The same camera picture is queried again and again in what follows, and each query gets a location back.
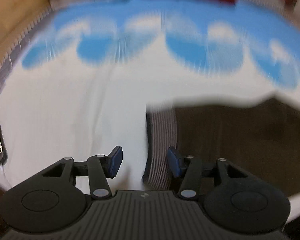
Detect blue and white bedsheet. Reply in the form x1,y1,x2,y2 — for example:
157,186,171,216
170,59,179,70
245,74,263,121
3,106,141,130
0,0,300,220

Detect dark brown corduroy pants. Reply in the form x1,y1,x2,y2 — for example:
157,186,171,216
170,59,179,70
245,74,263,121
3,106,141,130
143,97,300,196

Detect grey mattress edge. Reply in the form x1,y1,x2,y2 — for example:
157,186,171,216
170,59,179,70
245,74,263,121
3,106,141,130
0,5,54,92

